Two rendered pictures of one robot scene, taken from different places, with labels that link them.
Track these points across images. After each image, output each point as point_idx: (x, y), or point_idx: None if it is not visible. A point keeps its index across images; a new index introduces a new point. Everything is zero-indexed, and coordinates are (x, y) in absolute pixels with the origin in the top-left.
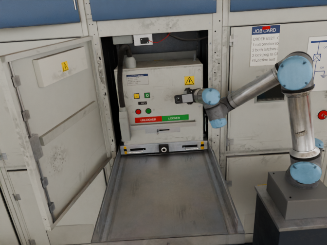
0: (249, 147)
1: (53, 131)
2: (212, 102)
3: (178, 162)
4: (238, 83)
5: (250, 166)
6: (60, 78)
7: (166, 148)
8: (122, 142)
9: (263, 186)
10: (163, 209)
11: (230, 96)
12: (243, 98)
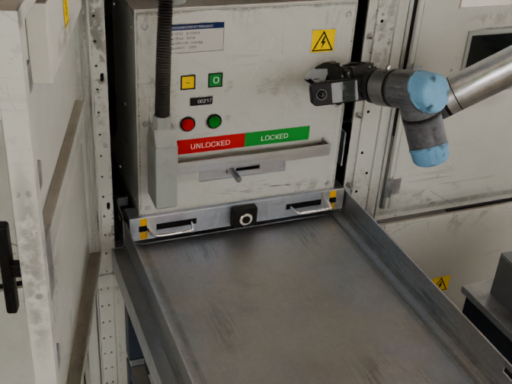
0: (430, 195)
1: (56, 208)
2: (436, 107)
3: (289, 249)
4: (430, 48)
5: (425, 238)
6: (63, 52)
7: (252, 216)
8: (129, 208)
9: (481, 286)
10: (328, 376)
11: (449, 87)
12: (481, 92)
